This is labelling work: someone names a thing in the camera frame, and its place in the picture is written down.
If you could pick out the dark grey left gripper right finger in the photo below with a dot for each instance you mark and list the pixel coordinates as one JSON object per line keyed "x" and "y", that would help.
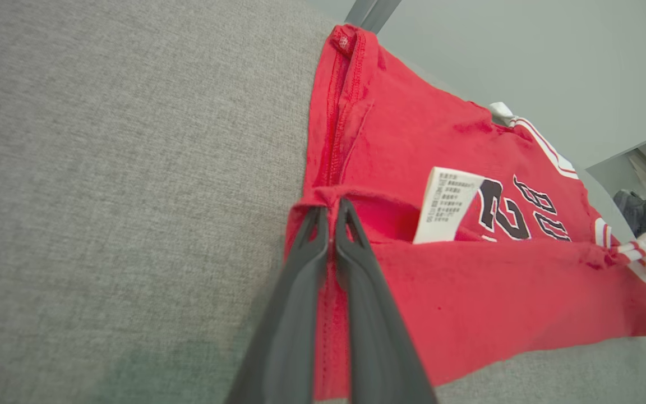
{"x": 373, "y": 325}

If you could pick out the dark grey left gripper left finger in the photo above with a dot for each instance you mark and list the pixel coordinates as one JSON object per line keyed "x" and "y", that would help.
{"x": 295, "y": 314}

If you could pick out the red basketball jersey white sleeves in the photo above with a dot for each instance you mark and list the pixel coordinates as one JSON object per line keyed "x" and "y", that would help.
{"x": 441, "y": 303}

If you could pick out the grey partition post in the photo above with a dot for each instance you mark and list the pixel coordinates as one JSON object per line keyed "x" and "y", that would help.
{"x": 356, "y": 11}
{"x": 382, "y": 11}

